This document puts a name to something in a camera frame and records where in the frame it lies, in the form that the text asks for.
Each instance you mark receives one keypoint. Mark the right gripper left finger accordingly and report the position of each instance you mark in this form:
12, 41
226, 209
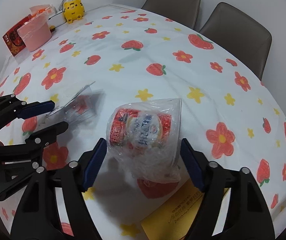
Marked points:
37, 215

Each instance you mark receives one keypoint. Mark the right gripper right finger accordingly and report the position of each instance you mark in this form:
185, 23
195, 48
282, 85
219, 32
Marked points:
233, 206

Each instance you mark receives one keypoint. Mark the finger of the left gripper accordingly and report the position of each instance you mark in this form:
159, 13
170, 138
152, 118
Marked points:
12, 108
22, 156

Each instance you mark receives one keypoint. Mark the clear plastic packaging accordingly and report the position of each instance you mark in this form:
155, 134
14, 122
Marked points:
79, 105

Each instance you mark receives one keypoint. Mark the clear bag with cup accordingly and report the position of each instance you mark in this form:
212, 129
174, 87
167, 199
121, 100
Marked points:
143, 137

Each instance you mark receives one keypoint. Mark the yellow envelope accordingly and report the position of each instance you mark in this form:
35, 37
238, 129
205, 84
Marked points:
172, 220

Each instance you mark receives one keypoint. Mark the pink plastic container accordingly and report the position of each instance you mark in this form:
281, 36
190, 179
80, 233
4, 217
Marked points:
35, 32

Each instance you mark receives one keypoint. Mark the white power bank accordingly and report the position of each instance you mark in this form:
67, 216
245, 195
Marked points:
56, 20

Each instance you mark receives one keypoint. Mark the yellow tiger toy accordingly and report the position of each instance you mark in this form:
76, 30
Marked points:
73, 10

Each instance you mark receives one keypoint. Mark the floral strawberry tablecloth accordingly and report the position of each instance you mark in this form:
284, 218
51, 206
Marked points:
128, 55

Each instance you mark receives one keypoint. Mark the grey chair near table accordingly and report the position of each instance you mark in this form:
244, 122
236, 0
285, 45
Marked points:
240, 35

